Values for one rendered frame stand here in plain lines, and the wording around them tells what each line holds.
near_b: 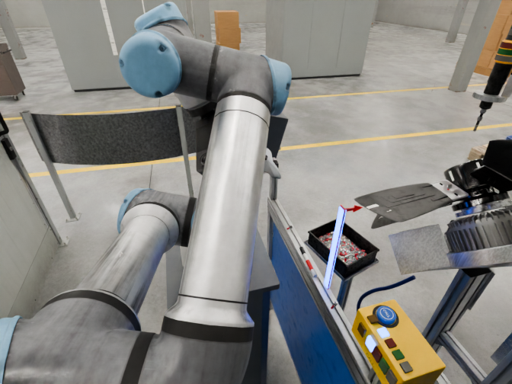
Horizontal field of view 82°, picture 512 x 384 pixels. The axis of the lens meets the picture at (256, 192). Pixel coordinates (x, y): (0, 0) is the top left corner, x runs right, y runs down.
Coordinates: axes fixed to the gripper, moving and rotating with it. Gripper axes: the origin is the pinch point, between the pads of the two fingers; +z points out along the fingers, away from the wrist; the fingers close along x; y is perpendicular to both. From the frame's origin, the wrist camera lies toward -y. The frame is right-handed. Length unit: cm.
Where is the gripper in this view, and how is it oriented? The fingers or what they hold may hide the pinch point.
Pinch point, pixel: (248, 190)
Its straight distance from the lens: 62.6
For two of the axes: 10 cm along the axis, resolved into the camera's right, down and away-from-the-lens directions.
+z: 4.1, 7.4, 5.3
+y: 1.4, -6.3, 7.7
